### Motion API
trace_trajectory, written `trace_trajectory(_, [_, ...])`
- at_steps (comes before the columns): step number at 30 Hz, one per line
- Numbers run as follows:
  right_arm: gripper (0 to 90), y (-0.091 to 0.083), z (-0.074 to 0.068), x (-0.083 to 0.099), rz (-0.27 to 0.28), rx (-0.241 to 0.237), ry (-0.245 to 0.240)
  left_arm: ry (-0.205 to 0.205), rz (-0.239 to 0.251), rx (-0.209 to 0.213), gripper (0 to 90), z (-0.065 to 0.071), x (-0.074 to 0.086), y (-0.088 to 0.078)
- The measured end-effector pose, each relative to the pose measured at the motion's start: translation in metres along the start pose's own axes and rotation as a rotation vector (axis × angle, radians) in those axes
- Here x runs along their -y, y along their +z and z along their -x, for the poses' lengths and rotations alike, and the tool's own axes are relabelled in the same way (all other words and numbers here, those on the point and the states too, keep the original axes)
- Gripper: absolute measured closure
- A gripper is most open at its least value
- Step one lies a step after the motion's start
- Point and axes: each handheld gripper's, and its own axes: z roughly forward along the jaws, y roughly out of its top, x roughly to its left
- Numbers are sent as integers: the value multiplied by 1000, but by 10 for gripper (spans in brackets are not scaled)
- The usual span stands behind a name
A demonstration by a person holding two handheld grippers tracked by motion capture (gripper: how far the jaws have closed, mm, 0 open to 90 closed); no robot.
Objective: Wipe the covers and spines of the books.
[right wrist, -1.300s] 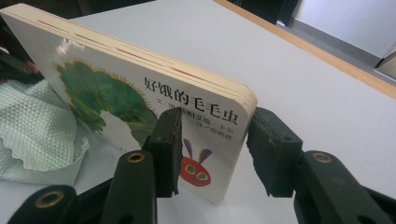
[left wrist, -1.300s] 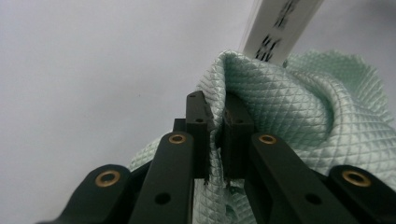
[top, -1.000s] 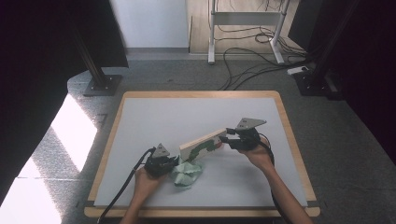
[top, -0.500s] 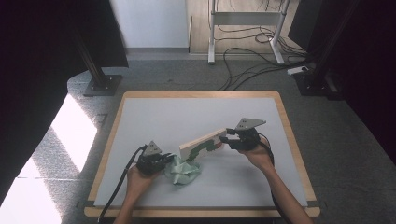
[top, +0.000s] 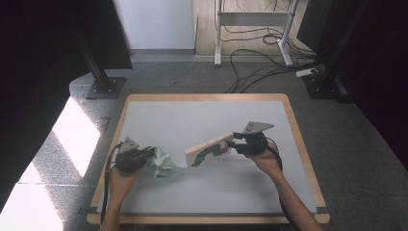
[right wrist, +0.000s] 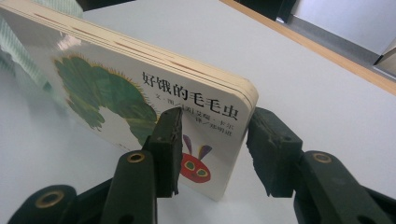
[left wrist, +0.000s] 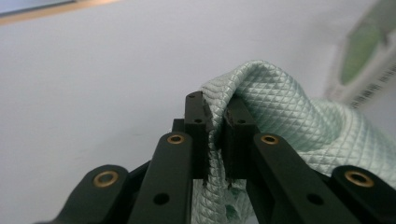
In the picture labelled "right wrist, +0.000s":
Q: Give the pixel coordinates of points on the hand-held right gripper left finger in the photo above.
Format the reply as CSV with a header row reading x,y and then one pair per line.
x,y
166,155

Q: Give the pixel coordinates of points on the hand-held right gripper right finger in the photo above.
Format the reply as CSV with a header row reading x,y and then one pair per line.
x,y
274,152

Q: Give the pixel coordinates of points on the caterpillar picture board book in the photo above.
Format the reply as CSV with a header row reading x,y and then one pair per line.
x,y
109,77

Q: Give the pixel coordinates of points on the pale green microfibre cloth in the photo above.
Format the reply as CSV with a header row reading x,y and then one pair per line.
x,y
15,53

